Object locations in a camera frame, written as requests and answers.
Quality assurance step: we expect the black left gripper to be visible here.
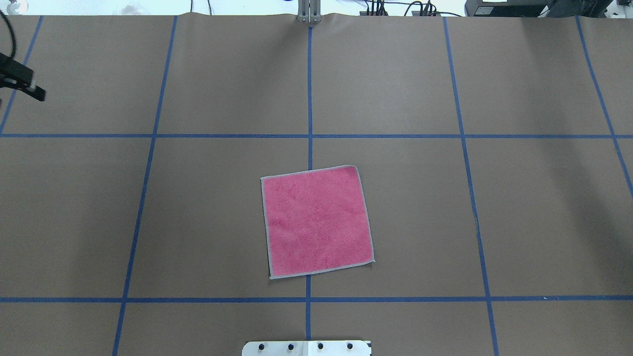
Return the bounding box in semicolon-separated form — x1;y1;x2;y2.
0;54;46;102

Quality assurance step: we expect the pink towel with grey back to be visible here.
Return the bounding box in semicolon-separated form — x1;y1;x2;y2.
260;165;375;280

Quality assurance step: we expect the aluminium frame post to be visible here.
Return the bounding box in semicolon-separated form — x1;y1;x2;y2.
297;0;322;23

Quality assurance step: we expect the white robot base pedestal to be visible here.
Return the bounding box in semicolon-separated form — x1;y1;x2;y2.
241;340;373;356

